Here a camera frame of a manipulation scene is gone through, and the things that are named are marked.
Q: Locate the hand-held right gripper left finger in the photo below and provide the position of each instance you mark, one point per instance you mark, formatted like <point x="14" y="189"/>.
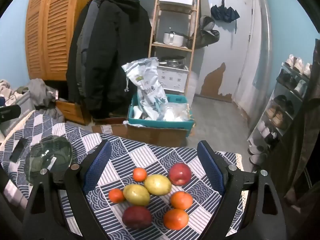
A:
<point x="98" y="165"/>

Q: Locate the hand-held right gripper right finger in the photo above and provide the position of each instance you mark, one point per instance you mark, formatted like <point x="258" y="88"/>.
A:
<point x="210" y="165"/>

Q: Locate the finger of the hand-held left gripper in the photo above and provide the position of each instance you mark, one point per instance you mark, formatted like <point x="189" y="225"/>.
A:
<point x="10" y="112"/>
<point x="18" y="150"/>

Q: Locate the clear glass bowl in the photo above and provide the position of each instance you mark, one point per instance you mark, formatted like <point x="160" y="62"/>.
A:
<point x="50" y="150"/>

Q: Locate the bright red apple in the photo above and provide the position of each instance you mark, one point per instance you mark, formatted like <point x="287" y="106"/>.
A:
<point x="180" y="173"/>

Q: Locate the small tangerine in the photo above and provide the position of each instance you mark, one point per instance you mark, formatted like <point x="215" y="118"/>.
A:
<point x="139" y="174"/>
<point x="116" y="195"/>

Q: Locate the large orange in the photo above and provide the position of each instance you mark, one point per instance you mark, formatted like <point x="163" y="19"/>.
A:
<point x="175" y="218"/>
<point x="181" y="200"/>

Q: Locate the yellow-green apple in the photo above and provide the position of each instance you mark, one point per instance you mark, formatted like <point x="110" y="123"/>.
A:
<point x="136" y="194"/>
<point x="158" y="184"/>

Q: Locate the dark red apple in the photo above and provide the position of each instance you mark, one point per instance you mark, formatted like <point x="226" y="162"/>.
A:
<point x="137" y="217"/>

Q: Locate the beige cloth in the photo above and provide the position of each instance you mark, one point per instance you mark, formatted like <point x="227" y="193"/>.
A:
<point x="5" y="86"/>

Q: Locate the grey cloth pile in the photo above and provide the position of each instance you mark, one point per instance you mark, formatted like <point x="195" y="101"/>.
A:
<point x="40" y="92"/>

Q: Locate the blue white patterned tablecloth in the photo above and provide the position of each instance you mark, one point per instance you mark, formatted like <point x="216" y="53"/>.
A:
<point x="150" y="155"/>

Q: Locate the wooden drawer unit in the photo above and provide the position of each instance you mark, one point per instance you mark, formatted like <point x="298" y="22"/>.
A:
<point x="70" y="111"/>

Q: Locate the clear plastic bag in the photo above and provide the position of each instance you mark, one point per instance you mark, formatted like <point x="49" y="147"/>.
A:
<point x="175" y="113"/>

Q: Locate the large cardboard box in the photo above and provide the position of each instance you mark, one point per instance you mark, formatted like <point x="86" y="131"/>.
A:
<point x="155" y="135"/>

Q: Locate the teal plastic basket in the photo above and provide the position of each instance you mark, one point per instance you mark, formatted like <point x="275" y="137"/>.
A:
<point x="160" y="124"/>

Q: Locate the black jacket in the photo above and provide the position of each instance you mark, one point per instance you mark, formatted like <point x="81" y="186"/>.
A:
<point x="73" y="67"/>

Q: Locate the group of shoes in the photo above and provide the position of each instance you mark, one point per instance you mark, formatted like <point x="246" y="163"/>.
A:
<point x="277" y="120"/>

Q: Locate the white printed rice bag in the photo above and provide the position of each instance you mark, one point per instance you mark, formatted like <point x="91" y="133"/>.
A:
<point x="147" y="85"/>

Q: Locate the wooden louvered wardrobe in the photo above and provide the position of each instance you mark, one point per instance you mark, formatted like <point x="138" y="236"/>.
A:
<point x="55" y="30"/>

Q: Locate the white patterned drawer box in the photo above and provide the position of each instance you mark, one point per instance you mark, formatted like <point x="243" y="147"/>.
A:
<point x="172" y="78"/>

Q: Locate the shoe rack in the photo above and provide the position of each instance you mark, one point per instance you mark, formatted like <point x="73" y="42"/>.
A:
<point x="276" y="92"/>

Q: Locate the olive hanging cloth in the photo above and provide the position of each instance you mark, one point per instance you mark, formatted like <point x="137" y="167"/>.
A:
<point x="305" y="130"/>

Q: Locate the grey jacket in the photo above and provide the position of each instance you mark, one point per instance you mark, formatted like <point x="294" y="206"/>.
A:
<point x="86" y="42"/>

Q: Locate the steel pot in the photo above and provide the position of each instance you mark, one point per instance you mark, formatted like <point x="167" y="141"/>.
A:
<point x="172" y="61"/>

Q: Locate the black hooded coat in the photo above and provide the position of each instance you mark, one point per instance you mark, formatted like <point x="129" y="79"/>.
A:
<point x="112" y="55"/>

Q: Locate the white door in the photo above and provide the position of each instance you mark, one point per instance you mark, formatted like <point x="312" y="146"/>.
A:
<point x="230" y="55"/>

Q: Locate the olive hanging bag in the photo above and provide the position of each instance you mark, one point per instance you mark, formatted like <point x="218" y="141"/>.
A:
<point x="205" y="36"/>

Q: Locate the white cooking pot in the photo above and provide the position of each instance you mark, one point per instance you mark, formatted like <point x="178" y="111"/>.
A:
<point x="172" y="39"/>

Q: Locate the grey vertical pipe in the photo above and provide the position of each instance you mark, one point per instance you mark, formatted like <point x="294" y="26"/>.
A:
<point x="263" y="42"/>

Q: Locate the dark folded umbrella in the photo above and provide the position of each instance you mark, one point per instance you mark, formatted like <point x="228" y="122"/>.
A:
<point x="223" y="12"/>

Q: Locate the wooden shelf rack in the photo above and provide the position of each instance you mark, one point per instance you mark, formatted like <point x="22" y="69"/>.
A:
<point x="175" y="8"/>

